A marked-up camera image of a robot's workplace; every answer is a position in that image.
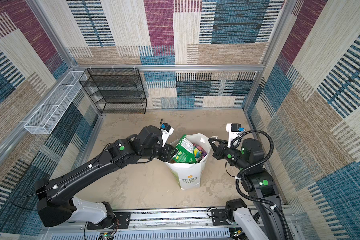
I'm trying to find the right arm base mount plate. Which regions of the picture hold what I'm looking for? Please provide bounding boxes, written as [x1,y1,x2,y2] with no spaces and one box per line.
[210,207,255,226]

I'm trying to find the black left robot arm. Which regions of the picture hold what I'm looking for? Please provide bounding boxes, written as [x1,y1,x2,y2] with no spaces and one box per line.
[35,123,177,229]

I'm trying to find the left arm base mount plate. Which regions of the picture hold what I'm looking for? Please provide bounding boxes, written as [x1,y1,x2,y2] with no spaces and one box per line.
[86,212,131,230]

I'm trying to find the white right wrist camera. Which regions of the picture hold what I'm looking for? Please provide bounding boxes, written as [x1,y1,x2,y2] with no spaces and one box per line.
[226,124,245,149]

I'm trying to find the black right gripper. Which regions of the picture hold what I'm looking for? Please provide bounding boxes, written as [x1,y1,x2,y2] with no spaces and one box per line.
[208,137,249,172]

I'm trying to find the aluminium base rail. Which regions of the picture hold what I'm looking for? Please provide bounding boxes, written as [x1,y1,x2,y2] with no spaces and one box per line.
[41,205,295,240]

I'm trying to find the black wire shelf rack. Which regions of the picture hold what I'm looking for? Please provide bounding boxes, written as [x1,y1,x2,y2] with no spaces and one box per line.
[79,68,148,114]

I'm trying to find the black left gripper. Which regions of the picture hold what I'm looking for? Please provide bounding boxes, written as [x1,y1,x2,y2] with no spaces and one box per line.
[140,142,179,162]

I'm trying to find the purple berries candy bag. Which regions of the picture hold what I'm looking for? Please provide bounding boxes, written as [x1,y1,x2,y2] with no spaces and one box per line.
[199,150,208,161]

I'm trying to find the white mesh wall basket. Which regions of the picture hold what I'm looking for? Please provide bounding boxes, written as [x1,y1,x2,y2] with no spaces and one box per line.
[24,71,83,135]

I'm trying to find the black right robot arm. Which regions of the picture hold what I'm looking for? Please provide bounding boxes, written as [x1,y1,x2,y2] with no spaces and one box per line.
[208,130,293,240]

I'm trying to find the green snack bag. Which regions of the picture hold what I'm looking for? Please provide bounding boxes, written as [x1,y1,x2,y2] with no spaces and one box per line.
[173,135,198,164]

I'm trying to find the teal snack bag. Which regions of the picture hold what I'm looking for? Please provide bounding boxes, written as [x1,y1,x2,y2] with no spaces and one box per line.
[194,145,203,159]

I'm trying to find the white paper bag with print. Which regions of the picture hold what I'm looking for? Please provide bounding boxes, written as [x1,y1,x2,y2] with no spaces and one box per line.
[166,133,211,190]

